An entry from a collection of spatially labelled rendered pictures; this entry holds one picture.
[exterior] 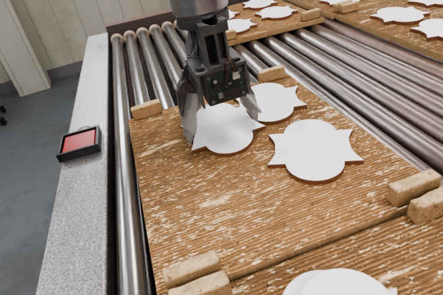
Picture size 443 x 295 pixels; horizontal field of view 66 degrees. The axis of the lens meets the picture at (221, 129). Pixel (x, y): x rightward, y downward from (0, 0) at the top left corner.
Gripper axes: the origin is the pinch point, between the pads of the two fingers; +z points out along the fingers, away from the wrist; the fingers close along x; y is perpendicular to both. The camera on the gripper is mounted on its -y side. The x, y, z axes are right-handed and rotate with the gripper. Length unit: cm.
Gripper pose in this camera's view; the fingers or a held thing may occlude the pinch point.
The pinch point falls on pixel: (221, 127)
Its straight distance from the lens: 58.1
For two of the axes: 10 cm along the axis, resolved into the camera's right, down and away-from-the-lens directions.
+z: 1.7, 8.2, 5.5
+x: 9.4, -3.1, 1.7
